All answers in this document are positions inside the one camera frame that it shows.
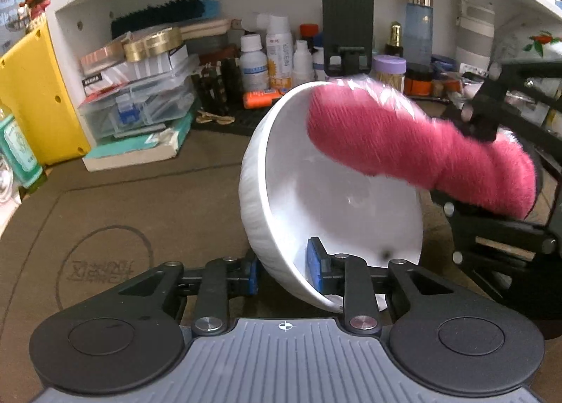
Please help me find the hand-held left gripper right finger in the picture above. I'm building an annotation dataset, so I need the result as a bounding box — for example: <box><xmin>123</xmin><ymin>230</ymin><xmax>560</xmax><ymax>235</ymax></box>
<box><xmin>306</xmin><ymin>237</ymin><xmax>510</xmax><ymax>338</ymax></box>

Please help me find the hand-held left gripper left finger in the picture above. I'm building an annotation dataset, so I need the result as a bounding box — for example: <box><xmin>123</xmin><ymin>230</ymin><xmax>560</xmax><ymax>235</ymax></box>
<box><xmin>59</xmin><ymin>254</ymin><xmax>261</xmax><ymax>338</ymax></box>

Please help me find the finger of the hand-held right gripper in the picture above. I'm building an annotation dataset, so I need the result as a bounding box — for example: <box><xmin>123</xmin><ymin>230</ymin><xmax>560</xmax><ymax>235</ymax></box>
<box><xmin>461</xmin><ymin>59</ymin><xmax>562</xmax><ymax>143</ymax></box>
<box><xmin>431</xmin><ymin>189</ymin><xmax>562</xmax><ymax>340</ymax></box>

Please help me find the white ceramic bowl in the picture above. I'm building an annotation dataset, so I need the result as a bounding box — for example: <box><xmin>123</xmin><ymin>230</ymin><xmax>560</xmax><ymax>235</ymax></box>
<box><xmin>239</xmin><ymin>80</ymin><xmax>424</xmax><ymax>313</ymax></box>

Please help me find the pink towel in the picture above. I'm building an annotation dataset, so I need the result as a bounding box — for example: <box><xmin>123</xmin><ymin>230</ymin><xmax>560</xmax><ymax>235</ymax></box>
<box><xmin>306</xmin><ymin>82</ymin><xmax>538</xmax><ymax>220</ymax></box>

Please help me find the white floral cup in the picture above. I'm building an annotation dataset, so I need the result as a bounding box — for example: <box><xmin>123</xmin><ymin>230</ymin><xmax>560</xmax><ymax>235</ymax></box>
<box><xmin>494</xmin><ymin>19</ymin><xmax>562</xmax><ymax>67</ymax></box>

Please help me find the white thermos cup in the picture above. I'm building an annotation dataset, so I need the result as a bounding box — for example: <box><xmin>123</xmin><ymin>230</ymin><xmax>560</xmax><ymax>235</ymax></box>
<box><xmin>454</xmin><ymin>0</ymin><xmax>497</xmax><ymax>73</ymax></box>

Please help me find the orange jar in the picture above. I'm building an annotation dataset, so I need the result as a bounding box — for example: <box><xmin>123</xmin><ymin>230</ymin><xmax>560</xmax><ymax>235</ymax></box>
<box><xmin>404</xmin><ymin>66</ymin><xmax>434</xmax><ymax>96</ymax></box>

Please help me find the tall blue bottle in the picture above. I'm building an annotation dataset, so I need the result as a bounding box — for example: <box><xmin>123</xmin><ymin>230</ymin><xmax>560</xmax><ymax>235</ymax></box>
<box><xmin>403</xmin><ymin>0</ymin><xmax>435</xmax><ymax>66</ymax></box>

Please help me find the purple lid toothpick jar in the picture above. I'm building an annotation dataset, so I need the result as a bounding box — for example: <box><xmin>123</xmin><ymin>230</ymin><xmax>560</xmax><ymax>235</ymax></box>
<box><xmin>372</xmin><ymin>56</ymin><xmax>407</xmax><ymax>94</ymax></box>

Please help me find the gold cap perfume bottle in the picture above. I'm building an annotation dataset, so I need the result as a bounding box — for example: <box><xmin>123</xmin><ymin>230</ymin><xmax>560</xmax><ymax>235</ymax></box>
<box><xmin>385</xmin><ymin>22</ymin><xmax>405</xmax><ymax>58</ymax></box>

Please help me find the black rubber mat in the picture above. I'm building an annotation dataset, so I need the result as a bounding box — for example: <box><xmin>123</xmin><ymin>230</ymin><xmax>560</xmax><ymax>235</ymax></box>
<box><xmin>193</xmin><ymin>93</ymin><xmax>464</xmax><ymax>137</ymax></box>

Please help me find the black phone stand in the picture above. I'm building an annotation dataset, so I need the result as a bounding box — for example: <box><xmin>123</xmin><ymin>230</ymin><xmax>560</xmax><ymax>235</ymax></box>
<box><xmin>324</xmin><ymin>46</ymin><xmax>373</xmax><ymax>78</ymax></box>

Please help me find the gold hair clip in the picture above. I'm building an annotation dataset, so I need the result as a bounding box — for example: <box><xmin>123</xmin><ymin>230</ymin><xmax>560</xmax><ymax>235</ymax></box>
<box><xmin>197</xmin><ymin>110</ymin><xmax>237</xmax><ymax>126</ymax></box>

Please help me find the black smartphone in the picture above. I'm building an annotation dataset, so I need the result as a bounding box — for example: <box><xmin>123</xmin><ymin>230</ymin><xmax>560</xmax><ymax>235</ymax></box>
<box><xmin>322</xmin><ymin>0</ymin><xmax>375</xmax><ymax>53</ymax></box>

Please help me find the teal book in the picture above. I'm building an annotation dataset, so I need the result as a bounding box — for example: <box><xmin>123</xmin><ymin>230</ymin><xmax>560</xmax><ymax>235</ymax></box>
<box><xmin>83</xmin><ymin>113</ymin><xmax>194</xmax><ymax>172</ymax></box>

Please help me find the dark brown box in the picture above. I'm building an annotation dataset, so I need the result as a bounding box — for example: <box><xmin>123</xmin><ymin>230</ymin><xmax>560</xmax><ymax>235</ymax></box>
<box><xmin>193</xmin><ymin>56</ymin><xmax>243</xmax><ymax>117</ymax></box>

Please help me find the red cap bottle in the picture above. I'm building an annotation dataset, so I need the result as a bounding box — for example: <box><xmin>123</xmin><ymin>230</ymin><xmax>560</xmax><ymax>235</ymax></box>
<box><xmin>300</xmin><ymin>24</ymin><xmax>320</xmax><ymax>52</ymax></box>

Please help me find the small white bottle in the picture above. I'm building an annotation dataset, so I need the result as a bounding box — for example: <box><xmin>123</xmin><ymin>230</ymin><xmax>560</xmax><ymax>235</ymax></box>
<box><xmin>292</xmin><ymin>39</ymin><xmax>315</xmax><ymax>86</ymax></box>

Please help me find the clear plastic organizer box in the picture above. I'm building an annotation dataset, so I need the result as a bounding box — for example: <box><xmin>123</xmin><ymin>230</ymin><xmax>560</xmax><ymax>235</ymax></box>
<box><xmin>78</xmin><ymin>73</ymin><xmax>197</xmax><ymax>140</ymax></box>

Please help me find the white medicine bottle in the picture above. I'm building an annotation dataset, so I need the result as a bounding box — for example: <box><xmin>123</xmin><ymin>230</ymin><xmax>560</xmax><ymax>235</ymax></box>
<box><xmin>239</xmin><ymin>34</ymin><xmax>269</xmax><ymax>93</ymax></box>

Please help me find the white spray bottle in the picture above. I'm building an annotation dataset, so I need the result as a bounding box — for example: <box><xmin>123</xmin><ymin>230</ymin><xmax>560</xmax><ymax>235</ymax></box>
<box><xmin>255</xmin><ymin>12</ymin><xmax>294</xmax><ymax>90</ymax></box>

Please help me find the stack of flat boxes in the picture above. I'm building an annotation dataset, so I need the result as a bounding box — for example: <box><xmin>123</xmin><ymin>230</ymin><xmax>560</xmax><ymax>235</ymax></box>
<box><xmin>79</xmin><ymin>44</ymin><xmax>200</xmax><ymax>98</ymax></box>

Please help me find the gold round tin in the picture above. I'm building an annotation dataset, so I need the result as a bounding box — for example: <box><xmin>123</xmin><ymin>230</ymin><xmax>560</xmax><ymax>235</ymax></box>
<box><xmin>123</xmin><ymin>27</ymin><xmax>183</xmax><ymax>62</ymax></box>

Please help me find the green glass bottle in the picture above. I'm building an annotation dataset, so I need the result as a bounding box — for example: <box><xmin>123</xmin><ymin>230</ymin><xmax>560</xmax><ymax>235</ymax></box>
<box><xmin>0</xmin><ymin>103</ymin><xmax>45</xmax><ymax>189</ymax></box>

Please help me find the black bristle brush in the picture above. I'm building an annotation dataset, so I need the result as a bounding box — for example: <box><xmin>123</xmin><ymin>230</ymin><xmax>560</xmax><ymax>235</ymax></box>
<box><xmin>111</xmin><ymin>0</ymin><xmax>221</xmax><ymax>38</ymax></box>

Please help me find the yellow plastic box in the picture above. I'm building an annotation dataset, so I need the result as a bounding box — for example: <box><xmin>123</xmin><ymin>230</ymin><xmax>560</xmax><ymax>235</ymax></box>
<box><xmin>0</xmin><ymin>19</ymin><xmax>92</xmax><ymax>165</ymax></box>

